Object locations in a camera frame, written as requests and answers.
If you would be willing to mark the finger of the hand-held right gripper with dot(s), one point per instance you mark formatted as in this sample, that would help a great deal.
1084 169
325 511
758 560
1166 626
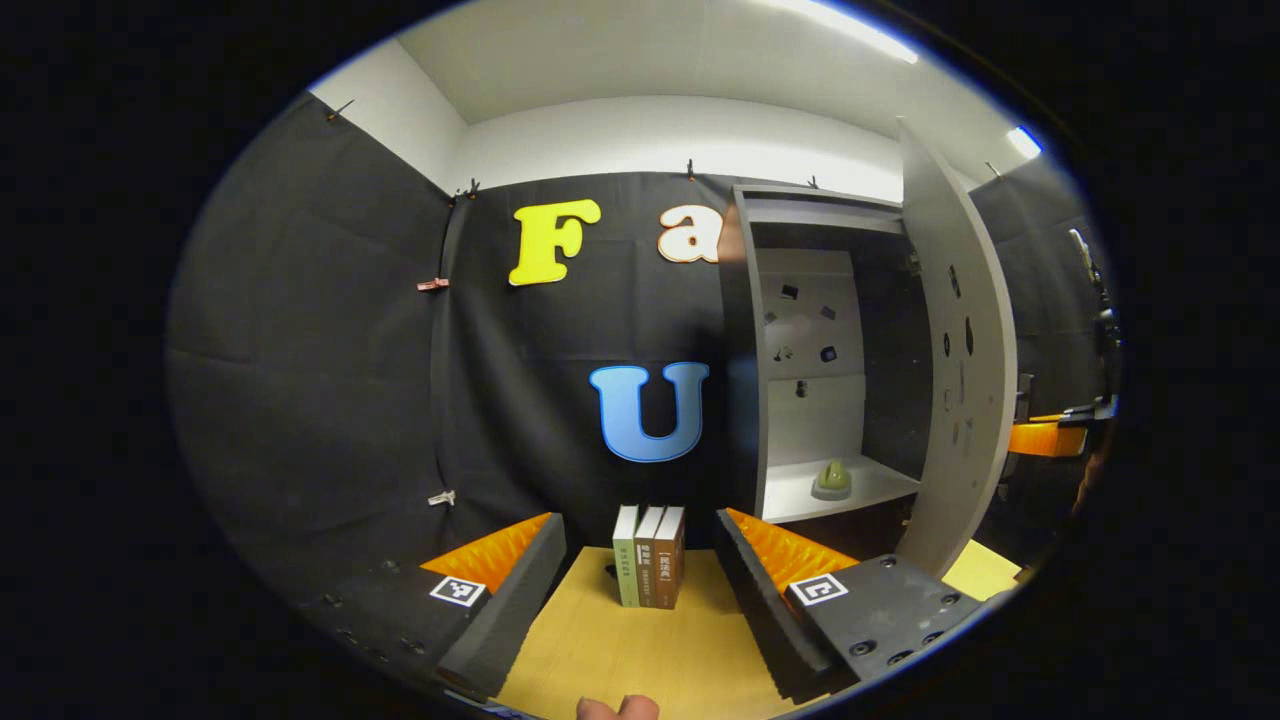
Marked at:
1045 440

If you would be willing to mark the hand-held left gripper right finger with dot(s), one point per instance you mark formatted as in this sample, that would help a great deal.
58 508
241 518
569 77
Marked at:
760 610

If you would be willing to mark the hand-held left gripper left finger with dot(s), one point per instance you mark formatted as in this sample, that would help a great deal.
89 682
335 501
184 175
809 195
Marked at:
520 610

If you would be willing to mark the beige cabinet door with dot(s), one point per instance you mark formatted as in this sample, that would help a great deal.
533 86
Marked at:
990 300

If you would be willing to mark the grey cabinet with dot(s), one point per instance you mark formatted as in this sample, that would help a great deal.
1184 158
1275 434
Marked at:
742 400

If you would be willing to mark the black metal stand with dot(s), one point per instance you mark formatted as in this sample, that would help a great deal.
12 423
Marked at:
1105 320

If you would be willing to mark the green spine book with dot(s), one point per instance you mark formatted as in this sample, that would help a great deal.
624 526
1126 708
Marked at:
626 570

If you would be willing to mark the dark olive spine book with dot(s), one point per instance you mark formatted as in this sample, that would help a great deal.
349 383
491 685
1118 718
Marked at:
648 575

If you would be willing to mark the white clip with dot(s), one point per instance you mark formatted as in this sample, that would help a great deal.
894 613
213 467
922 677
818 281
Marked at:
442 497

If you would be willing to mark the short ceiling light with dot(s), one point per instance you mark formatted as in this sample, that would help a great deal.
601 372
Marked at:
1024 141

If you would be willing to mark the red clip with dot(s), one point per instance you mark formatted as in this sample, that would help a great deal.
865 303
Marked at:
433 285

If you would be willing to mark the black backdrop cloth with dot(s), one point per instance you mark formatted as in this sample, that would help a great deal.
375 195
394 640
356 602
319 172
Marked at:
300 350

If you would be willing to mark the long ceiling light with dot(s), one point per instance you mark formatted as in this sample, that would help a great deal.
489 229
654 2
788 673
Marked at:
860 32

